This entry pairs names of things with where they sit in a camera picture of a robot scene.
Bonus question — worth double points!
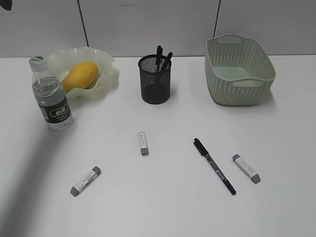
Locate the black marker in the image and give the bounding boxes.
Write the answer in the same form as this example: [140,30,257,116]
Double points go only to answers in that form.
[155,45,163,73]
[160,52,173,72]
[194,138,236,195]

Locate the yellow mango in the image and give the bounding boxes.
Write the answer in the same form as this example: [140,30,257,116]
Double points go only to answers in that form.
[62,62,99,93]

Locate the white eraser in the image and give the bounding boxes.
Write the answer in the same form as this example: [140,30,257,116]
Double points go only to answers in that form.
[70,166,101,197]
[138,132,149,155]
[232,154,261,184]

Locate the clear water bottle green label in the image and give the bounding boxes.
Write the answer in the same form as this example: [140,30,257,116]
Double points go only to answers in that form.
[29,56,74,130]

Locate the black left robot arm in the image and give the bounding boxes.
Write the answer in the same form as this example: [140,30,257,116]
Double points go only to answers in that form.
[0,0,12,11]

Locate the black mesh pen holder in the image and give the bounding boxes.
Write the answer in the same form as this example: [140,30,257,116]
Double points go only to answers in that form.
[138,54,172,105]

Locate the pale green plastic basket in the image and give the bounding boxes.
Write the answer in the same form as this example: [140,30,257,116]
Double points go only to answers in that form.
[205,34,276,106]

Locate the translucent green wavy plate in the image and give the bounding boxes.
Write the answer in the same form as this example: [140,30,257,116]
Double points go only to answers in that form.
[46,47,114,99]

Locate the black wall cable left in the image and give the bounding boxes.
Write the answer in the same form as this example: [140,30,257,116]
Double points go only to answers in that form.
[77,0,90,48]

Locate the black wall cable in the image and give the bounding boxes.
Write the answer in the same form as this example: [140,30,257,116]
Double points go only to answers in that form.
[212,0,221,38]
[77,0,90,48]

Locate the black wall cable right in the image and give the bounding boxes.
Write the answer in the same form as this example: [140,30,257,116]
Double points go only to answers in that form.
[212,0,221,38]

